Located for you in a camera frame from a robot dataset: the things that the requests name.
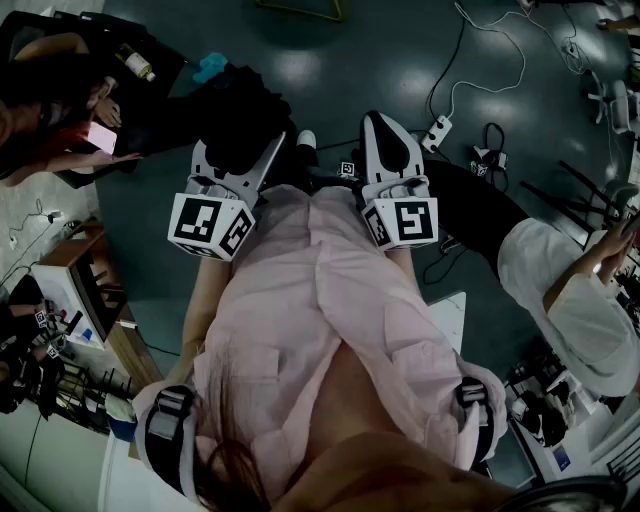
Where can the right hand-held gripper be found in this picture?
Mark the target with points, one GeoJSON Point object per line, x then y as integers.
{"type": "Point", "coordinates": [410, 220]}

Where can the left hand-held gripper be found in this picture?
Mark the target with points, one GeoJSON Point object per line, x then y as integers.
{"type": "Point", "coordinates": [200, 222]}

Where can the person's right forearm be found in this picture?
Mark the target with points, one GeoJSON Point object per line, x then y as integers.
{"type": "Point", "coordinates": [407, 265]}

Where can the person's left forearm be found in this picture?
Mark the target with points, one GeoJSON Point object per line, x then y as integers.
{"type": "Point", "coordinates": [200, 310]}

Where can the white power strip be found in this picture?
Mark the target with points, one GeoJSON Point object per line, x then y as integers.
{"type": "Point", "coordinates": [436, 133]}

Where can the person's white shoe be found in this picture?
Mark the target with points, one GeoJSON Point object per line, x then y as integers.
{"type": "Point", "coordinates": [306, 138]}

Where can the teal cloth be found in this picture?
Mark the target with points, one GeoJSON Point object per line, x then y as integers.
{"type": "Point", "coordinates": [211, 67]}

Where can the person's pink shirt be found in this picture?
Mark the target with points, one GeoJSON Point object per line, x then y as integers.
{"type": "Point", "coordinates": [300, 280]}

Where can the pink phone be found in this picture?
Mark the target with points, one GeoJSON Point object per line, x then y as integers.
{"type": "Point", "coordinates": [102, 138]}

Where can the yellow drink bottle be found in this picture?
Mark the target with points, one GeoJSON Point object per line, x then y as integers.
{"type": "Point", "coordinates": [136, 62]}

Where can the brown wooden cabinet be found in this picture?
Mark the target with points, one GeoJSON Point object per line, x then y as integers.
{"type": "Point", "coordinates": [87, 270]}

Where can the white office chair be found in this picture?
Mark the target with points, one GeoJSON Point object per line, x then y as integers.
{"type": "Point", "coordinates": [617, 105]}

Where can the person's head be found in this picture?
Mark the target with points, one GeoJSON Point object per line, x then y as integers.
{"type": "Point", "coordinates": [400, 475]}

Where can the yellow metal frame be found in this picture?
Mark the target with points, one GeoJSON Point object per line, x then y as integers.
{"type": "Point", "coordinates": [310, 11]}

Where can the black metal chair frame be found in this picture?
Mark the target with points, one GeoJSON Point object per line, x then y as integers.
{"type": "Point", "coordinates": [575, 195]}

